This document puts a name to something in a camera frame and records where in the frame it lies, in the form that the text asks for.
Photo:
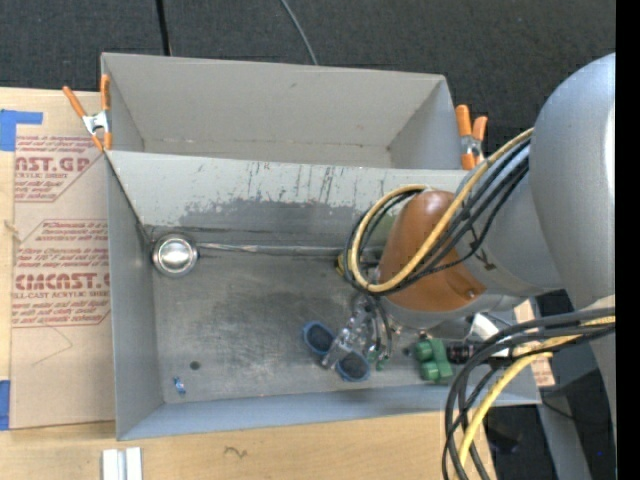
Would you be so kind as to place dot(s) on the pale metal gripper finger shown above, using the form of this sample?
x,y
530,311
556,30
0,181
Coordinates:
x,y
347,351
334,349

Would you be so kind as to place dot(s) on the blue sunglasses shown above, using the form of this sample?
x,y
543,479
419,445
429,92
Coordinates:
x,y
318,340

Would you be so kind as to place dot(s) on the green toy block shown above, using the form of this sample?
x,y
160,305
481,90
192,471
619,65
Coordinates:
x,y
431,363

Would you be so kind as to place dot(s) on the grey metal bin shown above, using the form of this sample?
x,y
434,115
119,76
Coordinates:
x,y
250,318

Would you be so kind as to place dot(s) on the shiny round metal cup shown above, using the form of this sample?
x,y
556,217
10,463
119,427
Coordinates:
x,y
175,255

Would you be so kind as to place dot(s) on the brown cardboard board red print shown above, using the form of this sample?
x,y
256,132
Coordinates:
x,y
60,268

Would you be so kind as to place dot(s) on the black cylinder on white bracket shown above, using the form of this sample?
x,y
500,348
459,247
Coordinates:
x,y
460,353

